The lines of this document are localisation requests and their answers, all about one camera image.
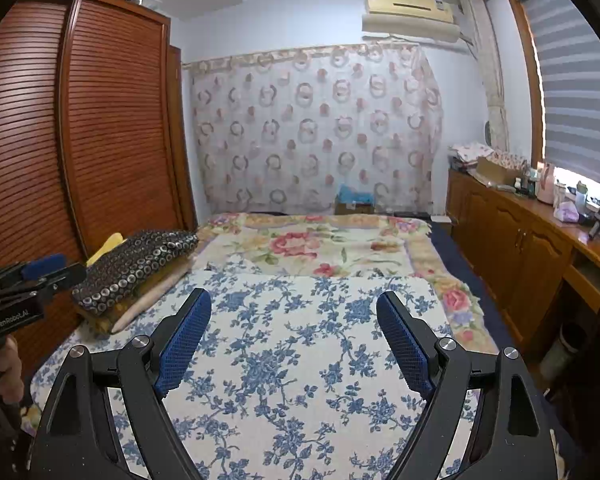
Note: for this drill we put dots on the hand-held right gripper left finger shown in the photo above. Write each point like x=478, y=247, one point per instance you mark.
x=182, y=345

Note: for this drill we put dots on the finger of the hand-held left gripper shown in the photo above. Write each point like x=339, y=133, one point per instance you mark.
x=60, y=280
x=42, y=265

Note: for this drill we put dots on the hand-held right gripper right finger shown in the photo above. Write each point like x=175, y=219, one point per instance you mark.
x=405, y=345

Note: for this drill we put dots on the dark circle-patterned shirt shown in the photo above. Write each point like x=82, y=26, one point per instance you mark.
x=135, y=265

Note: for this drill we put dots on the person's left hand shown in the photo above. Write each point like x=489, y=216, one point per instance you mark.
x=7, y=367

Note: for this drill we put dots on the yellow plush toy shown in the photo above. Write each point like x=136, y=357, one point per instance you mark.
x=105, y=247

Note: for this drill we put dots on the brown folded cloth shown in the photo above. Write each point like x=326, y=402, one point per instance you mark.
x=145, y=295

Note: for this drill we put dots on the blue floral quilt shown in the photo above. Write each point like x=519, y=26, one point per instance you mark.
x=290, y=360

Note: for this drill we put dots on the navy bed sheet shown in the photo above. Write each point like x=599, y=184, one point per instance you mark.
x=452, y=245

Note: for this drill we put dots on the pink floral blanket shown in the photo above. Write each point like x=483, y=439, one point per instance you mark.
x=320, y=240

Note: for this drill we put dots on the small cardboard box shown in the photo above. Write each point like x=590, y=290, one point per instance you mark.
x=354, y=208

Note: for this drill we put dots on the wooden sideboard cabinet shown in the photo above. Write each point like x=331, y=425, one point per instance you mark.
x=515, y=240

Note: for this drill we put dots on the dark waste bin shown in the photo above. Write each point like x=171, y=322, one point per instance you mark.
x=562, y=355

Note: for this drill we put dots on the blue plastic bag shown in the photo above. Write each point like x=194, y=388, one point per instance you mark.
x=356, y=194

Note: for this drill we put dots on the brown louvered wooden wardrobe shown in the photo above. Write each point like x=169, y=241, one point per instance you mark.
x=115, y=120

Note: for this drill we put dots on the open cardboard box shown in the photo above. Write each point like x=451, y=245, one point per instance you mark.
x=497, y=170

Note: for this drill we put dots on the pink folded cloth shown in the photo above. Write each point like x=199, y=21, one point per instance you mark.
x=470, y=152

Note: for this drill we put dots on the green bottle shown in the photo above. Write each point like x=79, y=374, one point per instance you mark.
x=531, y=182

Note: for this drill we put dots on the purple cloth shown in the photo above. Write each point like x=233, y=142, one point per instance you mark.
x=566, y=212

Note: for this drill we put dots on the pink bottle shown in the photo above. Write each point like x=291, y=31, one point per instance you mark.
x=546, y=182

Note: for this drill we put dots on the dark round fan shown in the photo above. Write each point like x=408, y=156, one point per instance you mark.
x=488, y=132

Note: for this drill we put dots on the white bottle with dark cap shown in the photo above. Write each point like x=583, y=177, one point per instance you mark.
x=581, y=196

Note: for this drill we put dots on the white storage box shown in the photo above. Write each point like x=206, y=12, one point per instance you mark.
x=144, y=0

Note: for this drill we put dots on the beige tied window curtain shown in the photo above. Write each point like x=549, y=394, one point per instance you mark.
x=490, y=70

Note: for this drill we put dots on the grey striped window blind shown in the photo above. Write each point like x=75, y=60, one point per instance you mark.
x=580, y=90

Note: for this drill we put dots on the wooden window frame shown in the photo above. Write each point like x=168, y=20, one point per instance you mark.
x=527, y=70

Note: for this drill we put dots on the wall air conditioner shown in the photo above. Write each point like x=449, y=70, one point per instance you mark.
x=415, y=15

